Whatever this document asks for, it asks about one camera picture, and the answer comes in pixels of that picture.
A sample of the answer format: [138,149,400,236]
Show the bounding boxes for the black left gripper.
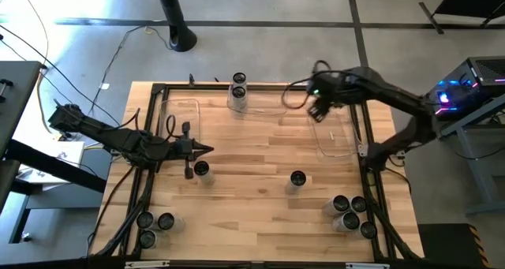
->
[170,121,215,180]

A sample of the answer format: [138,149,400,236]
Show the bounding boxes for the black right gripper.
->
[307,93,342,123]

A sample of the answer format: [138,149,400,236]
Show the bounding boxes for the white can orange print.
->
[324,195,350,218]
[331,211,361,234]
[193,160,217,186]
[357,221,378,240]

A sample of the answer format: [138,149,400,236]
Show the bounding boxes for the clear plastic bin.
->
[157,98,201,144]
[226,83,289,120]
[307,103,362,159]

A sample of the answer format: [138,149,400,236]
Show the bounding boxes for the white can blue print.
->
[349,196,368,214]
[137,211,158,230]
[230,84,249,112]
[231,71,248,89]

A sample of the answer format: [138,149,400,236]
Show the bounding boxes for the white can peach print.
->
[157,212,185,233]
[284,170,307,195]
[138,230,161,250]

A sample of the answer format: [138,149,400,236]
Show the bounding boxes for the black floor stand pole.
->
[153,0,198,53]

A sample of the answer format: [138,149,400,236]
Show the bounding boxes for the black desk leg beam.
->
[3,138,108,194]

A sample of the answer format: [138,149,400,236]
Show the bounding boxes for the white label strip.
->
[345,262,391,269]
[124,260,171,269]

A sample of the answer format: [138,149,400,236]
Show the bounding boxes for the white paper sheet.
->
[19,140,86,184]

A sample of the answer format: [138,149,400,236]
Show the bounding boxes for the black computer tower with lights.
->
[421,55,505,123]

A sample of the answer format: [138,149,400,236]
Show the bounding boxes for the grey metal stand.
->
[436,93,505,217]

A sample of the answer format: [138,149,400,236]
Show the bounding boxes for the black mat with hazard stripes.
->
[417,223,492,269]

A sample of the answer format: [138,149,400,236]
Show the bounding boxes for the black folding stand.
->
[417,0,505,35]

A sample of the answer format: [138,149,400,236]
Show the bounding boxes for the grey side table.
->
[0,61,43,159]

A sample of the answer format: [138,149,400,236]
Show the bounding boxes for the black cable bundle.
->
[361,162,423,261]
[89,158,159,259]

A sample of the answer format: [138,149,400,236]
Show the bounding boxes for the long black floor cable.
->
[0,24,122,138]
[73,25,174,140]

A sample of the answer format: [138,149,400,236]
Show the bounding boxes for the tan floor cable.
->
[15,0,54,135]

